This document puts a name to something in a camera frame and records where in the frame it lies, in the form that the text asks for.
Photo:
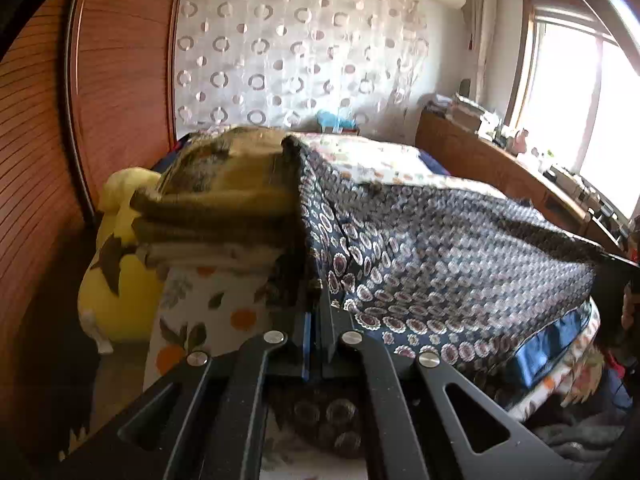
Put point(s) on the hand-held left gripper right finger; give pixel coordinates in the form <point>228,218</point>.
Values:
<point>330,345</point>

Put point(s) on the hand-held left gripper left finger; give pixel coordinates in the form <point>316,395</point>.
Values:
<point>306,345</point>

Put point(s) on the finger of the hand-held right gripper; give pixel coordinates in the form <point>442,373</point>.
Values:
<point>617,285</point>

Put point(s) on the dark circle-patterned shirt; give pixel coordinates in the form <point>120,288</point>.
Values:
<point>425,260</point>

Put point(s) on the orange fruit print sheet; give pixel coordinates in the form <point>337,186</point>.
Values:
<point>200,310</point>

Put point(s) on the folded cream garment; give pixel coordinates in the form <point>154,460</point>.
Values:
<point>210,255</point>

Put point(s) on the grey cloth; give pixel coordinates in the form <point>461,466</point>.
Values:
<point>575,435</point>

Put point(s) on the pink bottle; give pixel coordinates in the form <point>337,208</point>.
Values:
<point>520,142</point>

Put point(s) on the folded olive patterned garment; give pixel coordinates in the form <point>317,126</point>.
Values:
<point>215,180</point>

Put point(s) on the floral bedsheet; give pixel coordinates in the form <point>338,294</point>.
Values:
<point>380,160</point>

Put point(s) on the wooden-framed window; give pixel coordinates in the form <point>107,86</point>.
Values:
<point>565,100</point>

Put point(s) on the yellow plush toy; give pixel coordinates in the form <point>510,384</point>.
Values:
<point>120,285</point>

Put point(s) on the long wooden cabinet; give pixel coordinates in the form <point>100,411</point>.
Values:
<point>465,155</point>

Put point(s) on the navy blue blanket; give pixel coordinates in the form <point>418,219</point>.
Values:
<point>432,162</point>

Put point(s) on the small cardboard box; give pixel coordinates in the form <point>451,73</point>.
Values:
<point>345,130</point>

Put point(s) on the brown cardboard box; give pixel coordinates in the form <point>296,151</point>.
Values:
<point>467,121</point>

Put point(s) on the blue plastic bag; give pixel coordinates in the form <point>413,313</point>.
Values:
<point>332,118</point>

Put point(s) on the pile of papers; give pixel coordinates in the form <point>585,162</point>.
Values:
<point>460,102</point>

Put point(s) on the cream window curtain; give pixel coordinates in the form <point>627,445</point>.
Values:
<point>482,35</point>

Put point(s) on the wooden wardrobe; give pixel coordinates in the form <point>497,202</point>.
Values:
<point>115,85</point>

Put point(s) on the circle-patterned sheer wall curtain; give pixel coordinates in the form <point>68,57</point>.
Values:
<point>300,50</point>

